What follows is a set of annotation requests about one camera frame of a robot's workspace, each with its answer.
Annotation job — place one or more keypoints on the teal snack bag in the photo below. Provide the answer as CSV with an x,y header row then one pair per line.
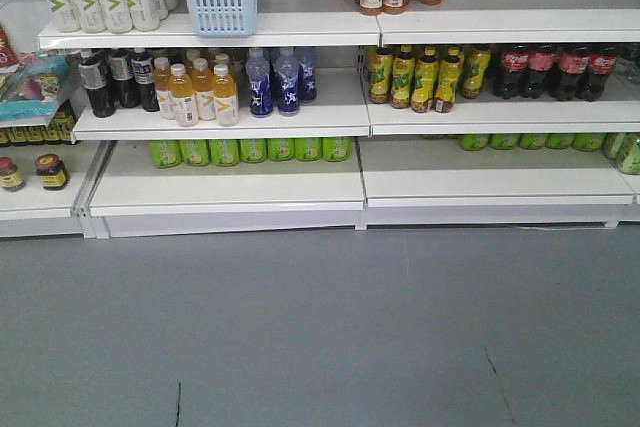
x,y
33,91

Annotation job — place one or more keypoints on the plastic cola bottle red label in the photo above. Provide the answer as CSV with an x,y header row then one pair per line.
x,y
571,66
600,66
540,61
513,62

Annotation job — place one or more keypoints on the sauce jar red lid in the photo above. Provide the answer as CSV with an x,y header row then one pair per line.
x,y
51,171
12,179

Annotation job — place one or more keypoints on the blue sports drink bottle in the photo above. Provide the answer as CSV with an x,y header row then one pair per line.
x,y
258,73
287,71

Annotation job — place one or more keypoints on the yellow lemon tea bottle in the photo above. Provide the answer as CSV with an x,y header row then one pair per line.
x,y
402,77
448,77
425,75
476,63

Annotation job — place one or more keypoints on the orange vitamin drink bottle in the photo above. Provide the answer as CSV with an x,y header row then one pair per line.
x,y
202,80
182,92
225,96
162,76

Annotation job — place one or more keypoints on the dark tea bottle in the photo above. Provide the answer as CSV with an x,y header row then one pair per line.
x,y
123,77
143,69
95,79

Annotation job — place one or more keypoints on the white metal shelf unit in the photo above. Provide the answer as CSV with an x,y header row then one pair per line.
x,y
394,179

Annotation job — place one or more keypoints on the green drink bottle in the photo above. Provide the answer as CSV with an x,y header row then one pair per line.
x,y
165,153
336,149
253,150
224,152
195,152
281,149
308,149

